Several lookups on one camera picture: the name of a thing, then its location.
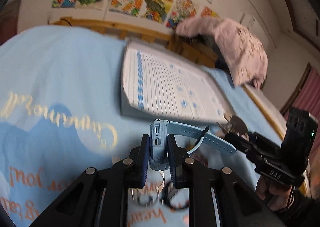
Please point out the landscape turtle drawing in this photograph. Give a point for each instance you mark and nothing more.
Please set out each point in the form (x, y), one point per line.
(156, 10)

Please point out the pink curtain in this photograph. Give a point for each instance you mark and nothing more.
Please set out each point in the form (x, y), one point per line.
(306, 94)

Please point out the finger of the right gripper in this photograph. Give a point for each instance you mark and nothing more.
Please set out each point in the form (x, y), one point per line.
(250, 147)

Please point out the white wall air conditioner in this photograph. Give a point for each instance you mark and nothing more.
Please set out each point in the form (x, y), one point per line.
(252, 24)

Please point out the silver ring keychain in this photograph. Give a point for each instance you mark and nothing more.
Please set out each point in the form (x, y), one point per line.
(149, 194)

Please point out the pink floral blanket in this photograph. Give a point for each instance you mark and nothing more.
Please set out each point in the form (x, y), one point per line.
(242, 51)

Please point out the light blue smart watch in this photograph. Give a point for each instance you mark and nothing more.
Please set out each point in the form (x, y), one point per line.
(159, 131)

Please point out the grey grid-lined cardboard tray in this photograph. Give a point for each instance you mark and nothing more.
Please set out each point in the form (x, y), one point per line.
(157, 83)

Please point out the wooden bed headboard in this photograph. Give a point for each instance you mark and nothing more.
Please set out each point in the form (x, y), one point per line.
(191, 50)

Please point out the person's right hand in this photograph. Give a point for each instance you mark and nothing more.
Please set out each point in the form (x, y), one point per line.
(275, 195)

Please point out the orange face drawing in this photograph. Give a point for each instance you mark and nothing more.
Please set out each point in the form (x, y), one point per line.
(208, 12)

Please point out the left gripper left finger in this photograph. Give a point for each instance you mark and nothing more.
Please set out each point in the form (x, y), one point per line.
(99, 197)

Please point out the light blue cartoon bedsheet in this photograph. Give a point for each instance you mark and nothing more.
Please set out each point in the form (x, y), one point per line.
(60, 114)

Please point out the white mattress edge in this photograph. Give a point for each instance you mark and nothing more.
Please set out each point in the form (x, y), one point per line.
(269, 111)

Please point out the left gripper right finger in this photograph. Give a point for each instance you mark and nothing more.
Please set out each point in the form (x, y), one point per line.
(216, 197)

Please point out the doodle pattern drawing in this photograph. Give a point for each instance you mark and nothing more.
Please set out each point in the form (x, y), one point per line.
(182, 9)

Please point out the brown wooden door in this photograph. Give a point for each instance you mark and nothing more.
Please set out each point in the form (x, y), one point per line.
(9, 20)

